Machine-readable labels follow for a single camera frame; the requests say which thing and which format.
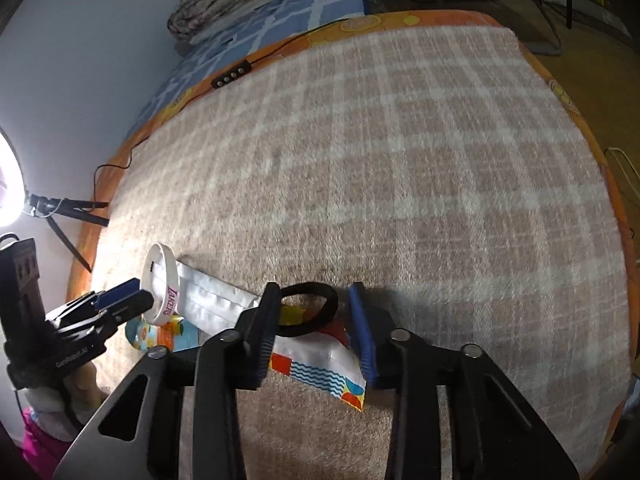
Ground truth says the white cable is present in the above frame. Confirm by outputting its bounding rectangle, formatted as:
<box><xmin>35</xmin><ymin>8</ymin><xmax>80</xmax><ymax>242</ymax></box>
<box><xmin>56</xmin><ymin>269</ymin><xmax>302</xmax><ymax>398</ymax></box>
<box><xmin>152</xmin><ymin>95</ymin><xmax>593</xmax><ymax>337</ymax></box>
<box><xmin>604</xmin><ymin>146</ymin><xmax>640</xmax><ymax>191</ymax></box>

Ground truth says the white folded bedding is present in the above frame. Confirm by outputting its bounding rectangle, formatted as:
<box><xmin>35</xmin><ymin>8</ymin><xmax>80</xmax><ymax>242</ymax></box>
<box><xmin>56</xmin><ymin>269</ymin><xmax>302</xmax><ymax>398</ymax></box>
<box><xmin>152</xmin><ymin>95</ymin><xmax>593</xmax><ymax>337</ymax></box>
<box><xmin>187</xmin><ymin>0</ymin><xmax>323</xmax><ymax>47</ymax></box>

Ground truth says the beige plaid blanket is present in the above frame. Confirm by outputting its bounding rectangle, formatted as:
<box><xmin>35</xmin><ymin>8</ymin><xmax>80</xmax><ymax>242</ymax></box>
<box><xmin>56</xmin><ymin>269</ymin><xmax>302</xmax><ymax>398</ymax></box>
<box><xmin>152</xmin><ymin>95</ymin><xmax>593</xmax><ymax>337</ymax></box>
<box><xmin>92</xmin><ymin>25</ymin><xmax>631</xmax><ymax>480</ymax></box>

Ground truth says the white wristband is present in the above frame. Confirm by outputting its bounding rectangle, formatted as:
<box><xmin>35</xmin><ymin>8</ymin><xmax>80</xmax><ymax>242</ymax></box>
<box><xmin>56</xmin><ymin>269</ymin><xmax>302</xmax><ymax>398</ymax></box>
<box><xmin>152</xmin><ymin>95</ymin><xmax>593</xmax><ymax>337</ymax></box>
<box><xmin>140</xmin><ymin>242</ymin><xmax>184</xmax><ymax>328</ymax></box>

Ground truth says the orange fruit print packet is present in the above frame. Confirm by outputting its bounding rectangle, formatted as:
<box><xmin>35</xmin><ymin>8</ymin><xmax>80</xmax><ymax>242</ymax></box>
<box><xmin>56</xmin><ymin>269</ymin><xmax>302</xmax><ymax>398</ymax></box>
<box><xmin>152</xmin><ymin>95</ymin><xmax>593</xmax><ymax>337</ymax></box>
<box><xmin>125</xmin><ymin>312</ymin><xmax>201</xmax><ymax>356</ymax></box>

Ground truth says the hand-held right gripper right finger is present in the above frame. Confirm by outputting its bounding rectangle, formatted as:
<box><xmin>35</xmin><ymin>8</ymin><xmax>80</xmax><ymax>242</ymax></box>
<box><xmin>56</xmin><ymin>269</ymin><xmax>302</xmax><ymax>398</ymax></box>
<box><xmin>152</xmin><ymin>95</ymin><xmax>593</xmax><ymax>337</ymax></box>
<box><xmin>347</xmin><ymin>281</ymin><xmax>582</xmax><ymax>480</ymax></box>

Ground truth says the colourful patterned packet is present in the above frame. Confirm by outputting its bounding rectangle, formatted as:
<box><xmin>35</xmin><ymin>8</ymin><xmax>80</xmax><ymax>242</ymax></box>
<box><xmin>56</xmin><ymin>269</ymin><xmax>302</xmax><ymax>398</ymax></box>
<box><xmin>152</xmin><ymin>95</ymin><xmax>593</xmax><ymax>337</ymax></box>
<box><xmin>270</xmin><ymin>305</ymin><xmax>368</xmax><ymax>413</ymax></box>

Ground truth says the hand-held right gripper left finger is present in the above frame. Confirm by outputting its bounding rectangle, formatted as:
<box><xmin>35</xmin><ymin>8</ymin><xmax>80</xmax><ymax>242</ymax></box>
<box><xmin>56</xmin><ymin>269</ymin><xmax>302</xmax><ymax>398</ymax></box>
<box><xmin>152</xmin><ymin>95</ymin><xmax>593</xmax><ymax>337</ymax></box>
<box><xmin>52</xmin><ymin>281</ymin><xmax>282</xmax><ymax>480</ymax></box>

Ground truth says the black tripod stand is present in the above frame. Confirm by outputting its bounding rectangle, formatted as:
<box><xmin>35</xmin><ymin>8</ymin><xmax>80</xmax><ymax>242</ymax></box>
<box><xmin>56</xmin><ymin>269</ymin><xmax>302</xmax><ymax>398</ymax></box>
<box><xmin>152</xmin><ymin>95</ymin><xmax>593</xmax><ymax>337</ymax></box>
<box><xmin>27</xmin><ymin>194</ymin><xmax>111</xmax><ymax>273</ymax></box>

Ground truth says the black hair tie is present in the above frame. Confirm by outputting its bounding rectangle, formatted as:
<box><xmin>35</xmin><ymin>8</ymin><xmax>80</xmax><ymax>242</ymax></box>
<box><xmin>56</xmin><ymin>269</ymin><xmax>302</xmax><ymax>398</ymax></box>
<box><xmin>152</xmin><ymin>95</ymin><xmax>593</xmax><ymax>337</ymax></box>
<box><xmin>272</xmin><ymin>282</ymin><xmax>341</xmax><ymax>339</ymax></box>

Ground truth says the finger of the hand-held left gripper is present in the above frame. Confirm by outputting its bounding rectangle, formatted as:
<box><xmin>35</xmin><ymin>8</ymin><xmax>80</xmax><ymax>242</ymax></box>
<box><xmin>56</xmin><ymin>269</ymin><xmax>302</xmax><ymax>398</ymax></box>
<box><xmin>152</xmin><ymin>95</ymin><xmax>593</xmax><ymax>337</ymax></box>
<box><xmin>102</xmin><ymin>292</ymin><xmax>155</xmax><ymax>326</ymax></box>
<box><xmin>92</xmin><ymin>278</ymin><xmax>142</xmax><ymax>311</ymax></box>

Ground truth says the black cable with inline remote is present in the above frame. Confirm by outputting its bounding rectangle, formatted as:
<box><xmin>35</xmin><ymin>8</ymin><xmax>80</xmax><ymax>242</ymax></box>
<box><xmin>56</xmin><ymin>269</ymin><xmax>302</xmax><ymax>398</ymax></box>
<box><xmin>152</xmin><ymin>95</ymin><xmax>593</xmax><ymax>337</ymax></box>
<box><xmin>92</xmin><ymin>17</ymin><xmax>361</xmax><ymax>206</ymax></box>

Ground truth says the person's left forearm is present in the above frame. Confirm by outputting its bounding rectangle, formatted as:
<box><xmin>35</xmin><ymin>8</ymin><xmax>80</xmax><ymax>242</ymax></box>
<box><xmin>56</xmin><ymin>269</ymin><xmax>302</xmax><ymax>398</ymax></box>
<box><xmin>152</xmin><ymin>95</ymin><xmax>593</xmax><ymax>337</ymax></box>
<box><xmin>20</xmin><ymin>360</ymin><xmax>108</xmax><ymax>480</ymax></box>

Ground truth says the blue checked bed sheet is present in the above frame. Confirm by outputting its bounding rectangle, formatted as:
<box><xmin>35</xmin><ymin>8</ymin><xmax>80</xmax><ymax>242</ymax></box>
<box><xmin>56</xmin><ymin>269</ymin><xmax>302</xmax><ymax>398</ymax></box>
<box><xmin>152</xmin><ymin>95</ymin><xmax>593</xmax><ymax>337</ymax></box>
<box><xmin>127</xmin><ymin>0</ymin><xmax>373</xmax><ymax>133</ymax></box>

